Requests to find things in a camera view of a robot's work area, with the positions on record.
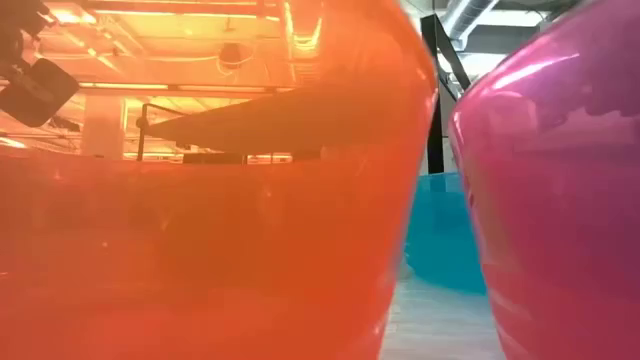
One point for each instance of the orange translucent plastic bowl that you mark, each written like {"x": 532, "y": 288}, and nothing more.
{"x": 200, "y": 250}

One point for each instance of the teal plastic bowl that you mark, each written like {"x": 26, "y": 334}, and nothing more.
{"x": 440, "y": 235}

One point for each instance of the large pink-red plastic bowl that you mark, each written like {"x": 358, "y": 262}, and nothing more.
{"x": 560, "y": 200}

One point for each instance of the white round pillar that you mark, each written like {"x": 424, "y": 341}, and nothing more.
{"x": 102, "y": 127}

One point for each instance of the black overhead camera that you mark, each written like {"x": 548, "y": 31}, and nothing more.
{"x": 231, "y": 55}

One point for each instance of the wooden shelf with black frame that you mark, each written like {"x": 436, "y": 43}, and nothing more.
{"x": 436, "y": 150}

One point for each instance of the silver ventilation duct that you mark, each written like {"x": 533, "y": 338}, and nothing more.
{"x": 465, "y": 17}

